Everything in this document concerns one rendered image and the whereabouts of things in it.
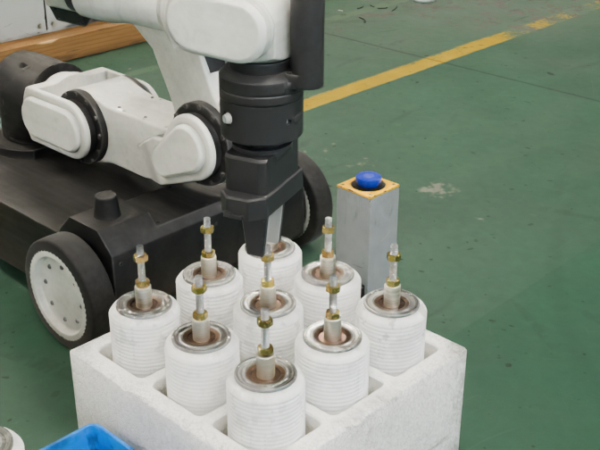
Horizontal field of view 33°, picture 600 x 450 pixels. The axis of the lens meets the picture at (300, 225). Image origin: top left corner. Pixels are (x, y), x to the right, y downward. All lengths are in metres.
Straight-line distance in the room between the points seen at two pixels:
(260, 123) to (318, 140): 1.59
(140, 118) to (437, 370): 0.74
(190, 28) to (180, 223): 0.78
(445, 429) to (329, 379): 0.25
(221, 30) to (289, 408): 0.46
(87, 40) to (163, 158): 1.74
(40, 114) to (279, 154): 0.98
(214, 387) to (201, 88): 0.56
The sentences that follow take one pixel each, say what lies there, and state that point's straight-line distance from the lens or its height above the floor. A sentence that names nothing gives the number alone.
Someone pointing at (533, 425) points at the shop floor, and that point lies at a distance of 1.60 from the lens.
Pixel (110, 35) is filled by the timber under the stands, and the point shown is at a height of 0.05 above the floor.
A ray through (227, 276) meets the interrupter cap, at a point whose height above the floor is 0.25.
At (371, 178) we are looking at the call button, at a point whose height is 0.33.
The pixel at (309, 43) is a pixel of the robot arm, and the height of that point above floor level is 0.67.
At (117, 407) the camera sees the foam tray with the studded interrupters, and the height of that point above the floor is 0.14.
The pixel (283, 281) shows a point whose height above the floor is 0.22.
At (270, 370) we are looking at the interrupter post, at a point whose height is 0.26.
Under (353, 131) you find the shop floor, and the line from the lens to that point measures 2.69.
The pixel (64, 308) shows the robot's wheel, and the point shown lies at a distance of 1.76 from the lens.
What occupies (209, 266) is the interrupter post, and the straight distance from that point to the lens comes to 1.43.
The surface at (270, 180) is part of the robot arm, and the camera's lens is 1.06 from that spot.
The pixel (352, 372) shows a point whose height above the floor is 0.22.
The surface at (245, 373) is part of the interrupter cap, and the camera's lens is 1.22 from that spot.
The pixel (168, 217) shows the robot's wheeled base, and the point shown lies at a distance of 1.76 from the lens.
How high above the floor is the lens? 0.94
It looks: 26 degrees down
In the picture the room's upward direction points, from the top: straight up
